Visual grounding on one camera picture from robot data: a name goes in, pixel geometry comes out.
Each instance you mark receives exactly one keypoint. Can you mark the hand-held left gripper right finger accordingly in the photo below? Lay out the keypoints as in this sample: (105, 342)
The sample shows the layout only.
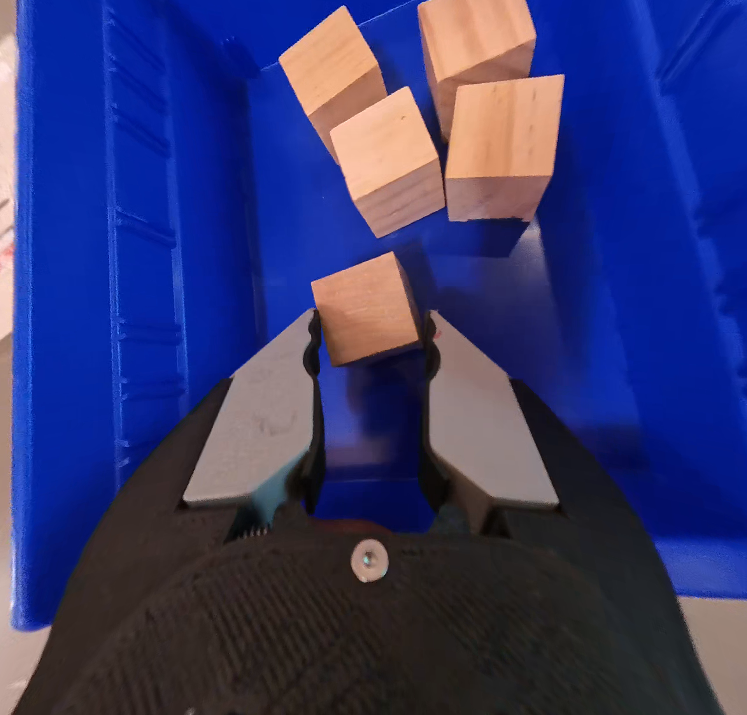
(484, 435)

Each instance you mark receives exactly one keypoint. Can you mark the wooden cube with blue tape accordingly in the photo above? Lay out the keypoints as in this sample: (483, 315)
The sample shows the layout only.
(385, 148)
(327, 61)
(472, 26)
(367, 312)
(502, 137)

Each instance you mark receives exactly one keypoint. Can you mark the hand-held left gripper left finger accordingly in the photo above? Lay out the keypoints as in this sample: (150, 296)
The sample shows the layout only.
(257, 429)

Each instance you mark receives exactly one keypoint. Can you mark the blue plastic bin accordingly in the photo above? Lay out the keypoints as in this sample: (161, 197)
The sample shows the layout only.
(175, 259)

